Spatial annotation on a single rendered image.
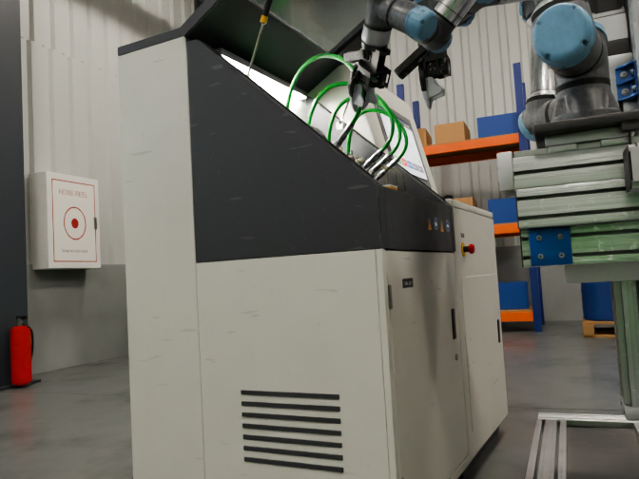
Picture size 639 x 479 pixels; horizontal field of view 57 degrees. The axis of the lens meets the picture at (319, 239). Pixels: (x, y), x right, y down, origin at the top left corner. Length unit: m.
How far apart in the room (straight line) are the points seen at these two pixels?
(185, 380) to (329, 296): 0.53
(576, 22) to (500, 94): 7.18
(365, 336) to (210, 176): 0.65
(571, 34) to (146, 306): 1.34
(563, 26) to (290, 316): 0.93
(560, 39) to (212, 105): 0.94
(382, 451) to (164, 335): 0.73
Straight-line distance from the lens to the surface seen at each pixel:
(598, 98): 1.47
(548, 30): 1.37
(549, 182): 1.43
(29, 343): 5.25
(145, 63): 1.98
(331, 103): 2.37
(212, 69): 1.79
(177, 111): 1.85
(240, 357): 1.67
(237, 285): 1.66
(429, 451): 1.76
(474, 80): 8.63
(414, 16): 1.54
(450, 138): 7.26
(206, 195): 1.73
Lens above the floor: 0.73
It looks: 4 degrees up
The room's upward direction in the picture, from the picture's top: 3 degrees counter-clockwise
